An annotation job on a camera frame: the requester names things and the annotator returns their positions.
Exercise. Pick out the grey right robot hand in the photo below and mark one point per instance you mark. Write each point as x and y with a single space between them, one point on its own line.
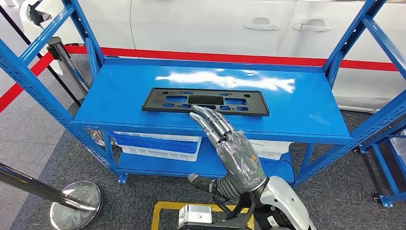
241 162

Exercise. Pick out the black plastic plate bracket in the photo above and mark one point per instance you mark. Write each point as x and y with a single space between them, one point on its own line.
152 101

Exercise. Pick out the blue metal shelf rack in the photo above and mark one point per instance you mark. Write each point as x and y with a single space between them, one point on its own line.
127 95

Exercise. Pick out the white plastic crate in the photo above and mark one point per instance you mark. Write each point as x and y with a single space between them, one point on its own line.
272 149
158 156

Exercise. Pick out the yellow floor tape square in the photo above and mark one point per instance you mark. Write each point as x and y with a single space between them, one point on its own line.
165 206

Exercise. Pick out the red barrier belt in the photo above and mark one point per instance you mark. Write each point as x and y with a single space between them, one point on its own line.
19 87
222 57

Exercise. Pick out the white car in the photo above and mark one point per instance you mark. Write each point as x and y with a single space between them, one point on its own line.
190 25

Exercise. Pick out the blue wheeled metal rack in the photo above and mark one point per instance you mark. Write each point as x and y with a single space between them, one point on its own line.
391 199

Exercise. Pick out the white plastic bin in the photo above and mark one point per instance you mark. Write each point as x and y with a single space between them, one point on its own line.
400 143

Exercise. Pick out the black barrier belt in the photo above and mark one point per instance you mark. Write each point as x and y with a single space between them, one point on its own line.
12 21

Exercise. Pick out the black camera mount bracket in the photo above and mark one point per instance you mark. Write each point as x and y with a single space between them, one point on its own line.
245 206

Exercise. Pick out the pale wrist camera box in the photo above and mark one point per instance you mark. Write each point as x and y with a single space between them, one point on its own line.
193 216

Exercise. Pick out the black stanchion post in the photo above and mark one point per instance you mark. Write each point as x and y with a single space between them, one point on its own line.
67 64

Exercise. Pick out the chrome stanchion post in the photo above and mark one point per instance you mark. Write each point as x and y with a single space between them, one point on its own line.
31 187

